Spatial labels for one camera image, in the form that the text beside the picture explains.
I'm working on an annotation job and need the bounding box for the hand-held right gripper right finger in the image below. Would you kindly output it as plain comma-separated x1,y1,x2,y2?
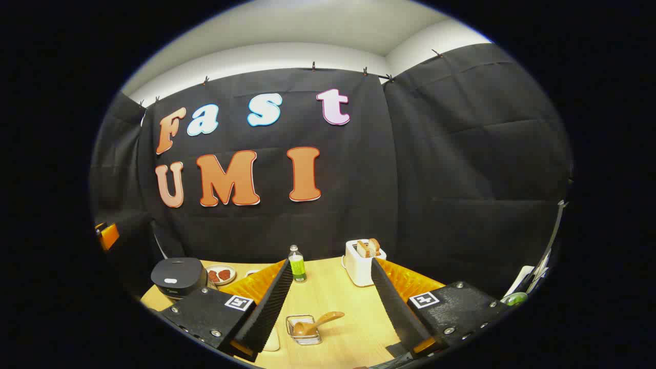
370,258,513,358

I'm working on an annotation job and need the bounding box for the round plate with red meat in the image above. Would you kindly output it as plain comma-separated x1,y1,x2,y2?
206,264,237,286

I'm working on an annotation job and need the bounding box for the black rice cooker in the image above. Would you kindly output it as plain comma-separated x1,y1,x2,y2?
151,257,208,299

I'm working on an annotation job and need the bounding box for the white board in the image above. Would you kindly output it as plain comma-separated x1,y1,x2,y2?
505,251,550,307

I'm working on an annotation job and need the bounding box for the wooden spoon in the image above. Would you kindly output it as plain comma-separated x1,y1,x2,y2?
293,312,345,337

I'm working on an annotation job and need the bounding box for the white toaster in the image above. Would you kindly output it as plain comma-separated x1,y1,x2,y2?
342,238,387,287

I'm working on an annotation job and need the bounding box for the green drink bottle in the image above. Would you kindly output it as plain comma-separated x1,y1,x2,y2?
288,245,308,283

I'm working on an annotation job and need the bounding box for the black backdrop cloth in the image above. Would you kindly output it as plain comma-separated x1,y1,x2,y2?
90,44,573,303

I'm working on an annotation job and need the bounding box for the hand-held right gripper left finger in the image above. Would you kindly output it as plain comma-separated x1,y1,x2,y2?
160,259,294,362

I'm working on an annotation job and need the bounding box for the metal wire chopstick holder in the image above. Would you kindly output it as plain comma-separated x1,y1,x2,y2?
286,315,322,345

